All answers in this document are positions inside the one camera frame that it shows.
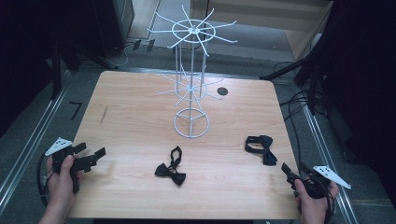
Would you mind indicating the person's right hand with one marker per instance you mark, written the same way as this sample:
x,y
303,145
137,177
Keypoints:
x,y
311,205

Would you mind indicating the black cabinet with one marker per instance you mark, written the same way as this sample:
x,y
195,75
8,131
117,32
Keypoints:
x,y
118,21

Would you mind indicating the beige wooden platform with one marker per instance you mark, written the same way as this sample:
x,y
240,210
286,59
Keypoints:
x,y
305,37

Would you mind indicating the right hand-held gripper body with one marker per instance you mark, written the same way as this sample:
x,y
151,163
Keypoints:
x,y
330,175

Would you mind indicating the black round table grommet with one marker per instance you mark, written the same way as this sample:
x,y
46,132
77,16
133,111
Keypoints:
x,y
222,91

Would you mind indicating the black metal stand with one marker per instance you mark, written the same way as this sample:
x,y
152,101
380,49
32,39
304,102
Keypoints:
x,y
56,71
311,71

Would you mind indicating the person's left hand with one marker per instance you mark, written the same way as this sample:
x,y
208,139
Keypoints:
x,y
61,186

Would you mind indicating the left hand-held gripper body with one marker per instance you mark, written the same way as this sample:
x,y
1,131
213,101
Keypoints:
x,y
58,145

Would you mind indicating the dark curtain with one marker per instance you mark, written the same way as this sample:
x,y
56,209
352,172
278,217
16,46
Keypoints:
x,y
367,77
21,46

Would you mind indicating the black bow tie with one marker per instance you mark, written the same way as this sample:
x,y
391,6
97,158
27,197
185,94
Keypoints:
x,y
266,152
172,174

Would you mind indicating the metal floor rail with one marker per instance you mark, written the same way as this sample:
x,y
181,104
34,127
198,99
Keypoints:
x,y
28,149
327,155

